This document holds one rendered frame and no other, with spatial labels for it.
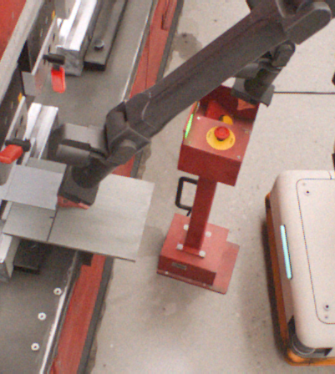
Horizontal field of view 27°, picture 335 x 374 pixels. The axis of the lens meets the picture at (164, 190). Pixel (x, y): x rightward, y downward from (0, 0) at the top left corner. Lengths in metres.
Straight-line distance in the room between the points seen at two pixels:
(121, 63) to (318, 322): 0.96
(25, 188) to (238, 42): 0.57
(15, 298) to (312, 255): 1.08
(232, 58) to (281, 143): 1.72
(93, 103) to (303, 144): 1.29
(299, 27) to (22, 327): 0.79
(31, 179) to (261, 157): 1.45
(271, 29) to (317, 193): 1.35
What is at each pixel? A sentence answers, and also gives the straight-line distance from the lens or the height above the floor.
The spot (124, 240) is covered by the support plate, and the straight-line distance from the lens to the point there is 1.36.
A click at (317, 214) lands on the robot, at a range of 2.32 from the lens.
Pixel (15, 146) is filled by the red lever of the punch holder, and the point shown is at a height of 1.29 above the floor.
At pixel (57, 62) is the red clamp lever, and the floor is 1.24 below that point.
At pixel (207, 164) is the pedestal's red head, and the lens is 1.80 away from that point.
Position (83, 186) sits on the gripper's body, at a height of 1.10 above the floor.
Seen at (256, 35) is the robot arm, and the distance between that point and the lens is 1.07.
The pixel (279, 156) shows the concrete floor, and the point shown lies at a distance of 2.76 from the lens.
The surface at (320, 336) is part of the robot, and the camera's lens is 2.15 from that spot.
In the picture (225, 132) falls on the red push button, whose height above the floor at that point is 0.81.
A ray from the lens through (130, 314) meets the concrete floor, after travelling 2.38.
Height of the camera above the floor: 2.21
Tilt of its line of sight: 58 degrees down
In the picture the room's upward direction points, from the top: 8 degrees clockwise
